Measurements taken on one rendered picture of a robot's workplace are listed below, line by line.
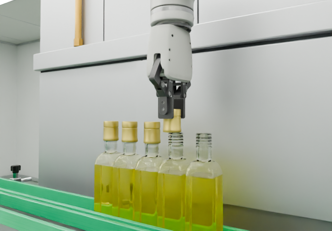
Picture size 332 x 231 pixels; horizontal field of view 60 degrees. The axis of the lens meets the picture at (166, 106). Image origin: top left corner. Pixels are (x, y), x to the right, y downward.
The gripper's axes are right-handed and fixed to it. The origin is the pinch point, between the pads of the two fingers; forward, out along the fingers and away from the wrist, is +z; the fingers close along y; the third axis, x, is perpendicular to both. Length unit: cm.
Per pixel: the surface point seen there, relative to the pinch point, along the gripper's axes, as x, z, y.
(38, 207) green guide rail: -34.4, 23.5, 5.2
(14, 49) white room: -589, -141, -297
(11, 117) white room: -588, 9, -293
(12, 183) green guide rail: -62, 23, -4
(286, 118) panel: 18.1, 1.9, -13.8
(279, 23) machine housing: 16.8, -17.6, -14.6
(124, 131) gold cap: -11.4, 4.9, 0.5
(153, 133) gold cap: -4.5, 5.0, -0.3
